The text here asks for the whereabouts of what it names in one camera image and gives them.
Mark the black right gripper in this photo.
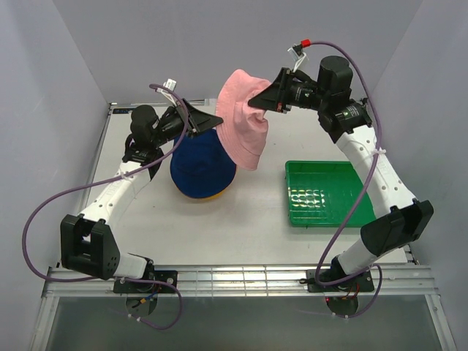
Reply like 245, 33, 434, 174
246, 68, 328, 114

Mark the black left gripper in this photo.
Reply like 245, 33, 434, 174
152, 99, 223, 148

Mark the pink hat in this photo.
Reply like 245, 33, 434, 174
215, 69, 271, 171

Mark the blue beanie hat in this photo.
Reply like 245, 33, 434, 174
170, 129, 237, 199

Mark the yellow bucket hat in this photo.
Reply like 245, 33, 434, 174
170, 166, 237, 200

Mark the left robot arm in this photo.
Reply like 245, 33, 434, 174
60, 103, 223, 293

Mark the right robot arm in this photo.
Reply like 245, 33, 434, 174
248, 56, 434, 290

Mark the paper label strip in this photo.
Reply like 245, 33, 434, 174
203, 98, 218, 107

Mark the green plastic tray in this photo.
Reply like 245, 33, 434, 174
285, 160, 363, 228

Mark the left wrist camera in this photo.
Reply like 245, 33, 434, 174
158, 78, 178, 106

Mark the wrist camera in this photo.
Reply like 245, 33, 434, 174
158, 78, 178, 106
287, 44, 308, 72

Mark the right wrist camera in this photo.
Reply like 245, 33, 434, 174
287, 44, 308, 72

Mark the aluminium front rail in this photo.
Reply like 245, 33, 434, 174
42, 264, 439, 298

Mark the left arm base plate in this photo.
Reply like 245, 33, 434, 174
113, 269, 179, 295

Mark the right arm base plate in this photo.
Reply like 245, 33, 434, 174
301, 267, 377, 293

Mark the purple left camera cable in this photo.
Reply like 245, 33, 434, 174
21, 83, 184, 331

